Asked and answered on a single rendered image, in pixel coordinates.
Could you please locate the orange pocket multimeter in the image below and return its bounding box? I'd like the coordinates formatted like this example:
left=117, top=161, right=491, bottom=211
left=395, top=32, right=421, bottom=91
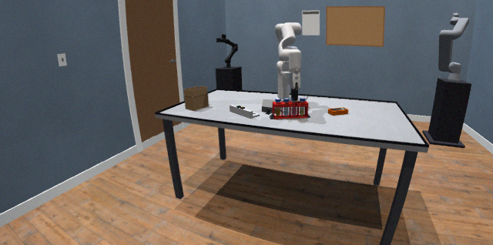
left=328, top=107, right=348, bottom=116

